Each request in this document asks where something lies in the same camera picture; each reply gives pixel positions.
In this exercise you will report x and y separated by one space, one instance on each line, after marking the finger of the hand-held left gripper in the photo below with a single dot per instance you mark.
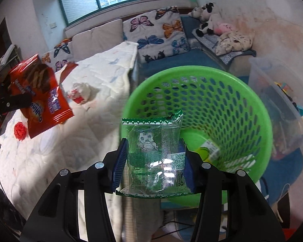
12 103

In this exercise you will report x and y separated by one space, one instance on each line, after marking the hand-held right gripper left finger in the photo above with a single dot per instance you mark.
120 163

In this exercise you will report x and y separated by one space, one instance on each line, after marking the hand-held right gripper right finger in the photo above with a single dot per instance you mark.
187 167

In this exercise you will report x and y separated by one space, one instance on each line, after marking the red snack packet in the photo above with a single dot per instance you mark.
40 105

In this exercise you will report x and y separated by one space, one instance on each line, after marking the green plastic mesh basket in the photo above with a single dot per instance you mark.
192 136

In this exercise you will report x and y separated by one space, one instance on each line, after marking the green transparent snack wrapper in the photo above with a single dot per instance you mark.
151 151

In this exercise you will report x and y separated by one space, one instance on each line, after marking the white red paper wrapper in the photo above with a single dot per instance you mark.
82 90

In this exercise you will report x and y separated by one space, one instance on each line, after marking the yellow green packet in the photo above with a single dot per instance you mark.
208 151

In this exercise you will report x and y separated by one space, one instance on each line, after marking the metal clothes rack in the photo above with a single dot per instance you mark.
7 55

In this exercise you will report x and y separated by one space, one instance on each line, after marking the small butterfly print pillow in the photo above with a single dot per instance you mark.
61 53

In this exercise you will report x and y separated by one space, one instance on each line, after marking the blue floor mat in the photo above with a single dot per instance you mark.
280 179

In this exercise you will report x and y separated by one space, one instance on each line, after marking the white quilted blanket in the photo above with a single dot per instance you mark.
103 68

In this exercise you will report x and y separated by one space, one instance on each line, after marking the blue bed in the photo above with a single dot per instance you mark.
166 68

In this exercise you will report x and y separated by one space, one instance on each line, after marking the beige pillow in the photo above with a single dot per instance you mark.
98 40

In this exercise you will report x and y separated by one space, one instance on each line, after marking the white headboard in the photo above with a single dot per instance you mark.
91 29

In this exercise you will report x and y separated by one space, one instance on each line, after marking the clear plastic storage box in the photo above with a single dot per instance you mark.
267 80

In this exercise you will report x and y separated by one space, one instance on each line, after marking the cream spotted cloth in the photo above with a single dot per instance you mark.
234 41

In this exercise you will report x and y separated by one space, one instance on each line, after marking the large butterfly print pillow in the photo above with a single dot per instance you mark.
154 30

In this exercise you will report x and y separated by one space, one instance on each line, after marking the pink plush toy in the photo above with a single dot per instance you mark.
224 29

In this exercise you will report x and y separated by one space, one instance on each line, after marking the black white cow plush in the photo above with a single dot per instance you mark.
207 17

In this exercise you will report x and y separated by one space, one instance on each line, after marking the grey white plush toy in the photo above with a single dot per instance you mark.
195 12

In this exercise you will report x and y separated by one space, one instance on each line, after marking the white wall socket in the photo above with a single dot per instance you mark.
53 25

